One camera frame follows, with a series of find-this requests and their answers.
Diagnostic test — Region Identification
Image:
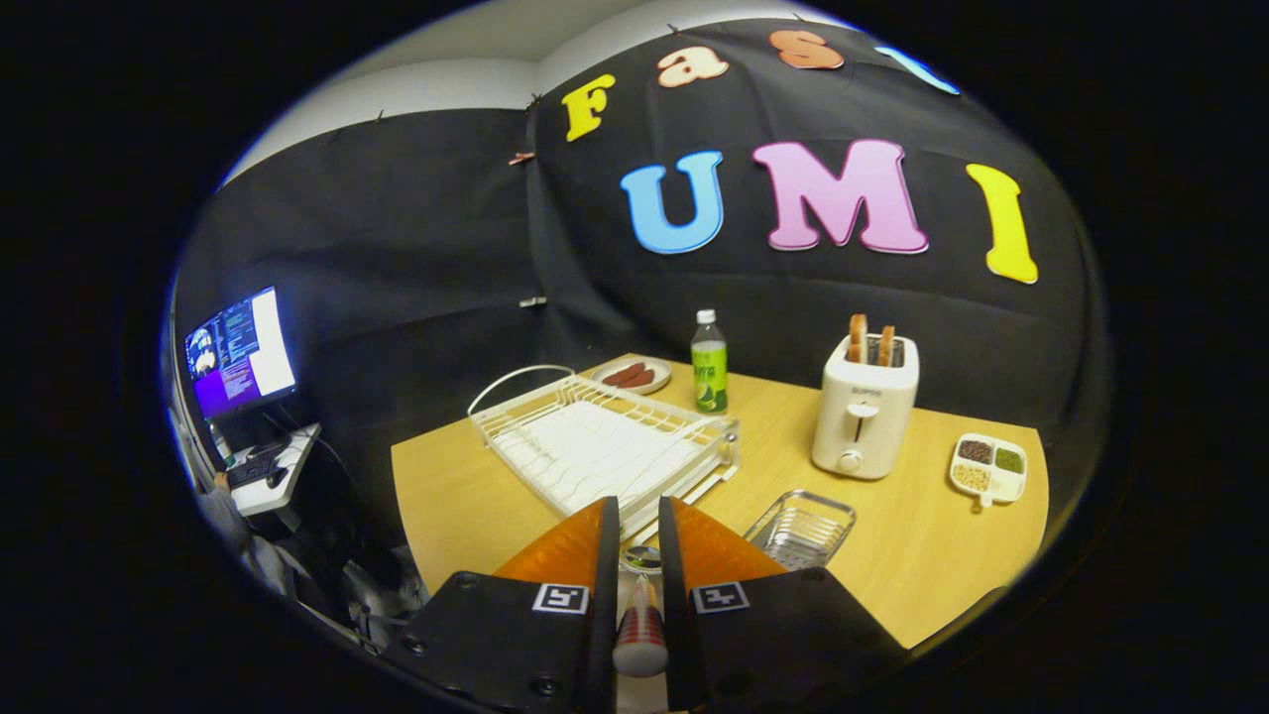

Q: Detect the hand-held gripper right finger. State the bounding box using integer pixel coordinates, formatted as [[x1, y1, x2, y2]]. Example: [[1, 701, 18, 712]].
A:
[[657, 496, 908, 710]]

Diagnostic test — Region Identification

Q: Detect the white wire dish rack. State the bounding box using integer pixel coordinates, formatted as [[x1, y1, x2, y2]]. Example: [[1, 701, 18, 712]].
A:
[[467, 364, 742, 544]]

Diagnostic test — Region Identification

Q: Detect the green label drink bottle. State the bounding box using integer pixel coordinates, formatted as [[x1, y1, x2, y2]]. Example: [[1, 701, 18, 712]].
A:
[[690, 309, 729, 415]]

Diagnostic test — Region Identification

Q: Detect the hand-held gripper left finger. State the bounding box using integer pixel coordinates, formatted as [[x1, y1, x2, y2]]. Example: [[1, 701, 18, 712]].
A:
[[382, 496, 621, 714]]

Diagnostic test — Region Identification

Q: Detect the white divided grain dish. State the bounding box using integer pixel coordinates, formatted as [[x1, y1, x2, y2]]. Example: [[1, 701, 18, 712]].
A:
[[949, 432, 1028, 509]]

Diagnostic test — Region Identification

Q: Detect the computer monitor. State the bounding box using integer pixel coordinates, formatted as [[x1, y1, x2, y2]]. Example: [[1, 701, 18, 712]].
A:
[[184, 287, 297, 421]]

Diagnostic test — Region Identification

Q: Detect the white side desk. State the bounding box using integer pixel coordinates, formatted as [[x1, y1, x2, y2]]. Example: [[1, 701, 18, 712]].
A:
[[230, 424, 321, 518]]

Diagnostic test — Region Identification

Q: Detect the white toaster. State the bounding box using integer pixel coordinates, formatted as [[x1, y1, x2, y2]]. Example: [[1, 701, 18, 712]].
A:
[[811, 334, 920, 481]]

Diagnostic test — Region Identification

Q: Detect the metal wire basket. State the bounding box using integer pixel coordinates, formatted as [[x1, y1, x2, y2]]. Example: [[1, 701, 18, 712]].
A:
[[744, 490, 857, 571]]

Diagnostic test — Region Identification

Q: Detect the black keyboard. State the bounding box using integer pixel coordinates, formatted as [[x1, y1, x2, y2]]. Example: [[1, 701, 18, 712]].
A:
[[227, 454, 289, 490]]

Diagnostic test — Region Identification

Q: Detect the black backdrop cloth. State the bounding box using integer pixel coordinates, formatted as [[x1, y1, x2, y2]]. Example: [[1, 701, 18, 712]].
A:
[[169, 18, 1111, 556]]

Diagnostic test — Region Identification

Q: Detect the small plate with sausages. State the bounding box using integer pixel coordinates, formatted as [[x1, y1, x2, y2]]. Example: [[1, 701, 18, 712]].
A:
[[592, 356, 672, 396]]

